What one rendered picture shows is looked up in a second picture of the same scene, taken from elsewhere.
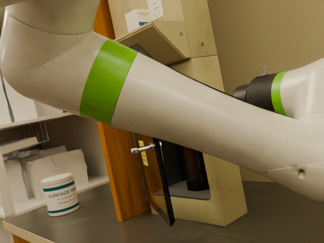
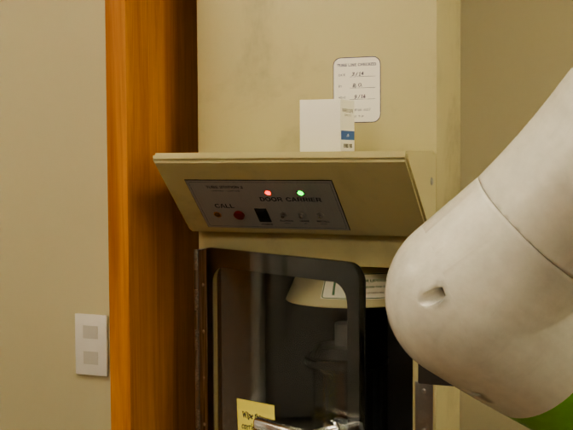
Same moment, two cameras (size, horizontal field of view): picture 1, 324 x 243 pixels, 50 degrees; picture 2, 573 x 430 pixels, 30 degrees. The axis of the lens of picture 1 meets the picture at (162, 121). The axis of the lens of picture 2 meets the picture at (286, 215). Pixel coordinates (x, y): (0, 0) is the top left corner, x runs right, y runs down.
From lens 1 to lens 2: 0.63 m
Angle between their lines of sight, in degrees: 25
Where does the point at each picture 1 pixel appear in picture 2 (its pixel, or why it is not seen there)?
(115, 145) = (145, 397)
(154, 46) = (371, 195)
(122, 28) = (229, 107)
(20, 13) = (558, 246)
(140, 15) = (344, 115)
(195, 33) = (444, 179)
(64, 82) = (558, 366)
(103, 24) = (162, 76)
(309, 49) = not seen: outside the picture
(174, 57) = (404, 228)
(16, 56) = (503, 310)
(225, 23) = not seen: hidden behind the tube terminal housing
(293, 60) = not seen: hidden behind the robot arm
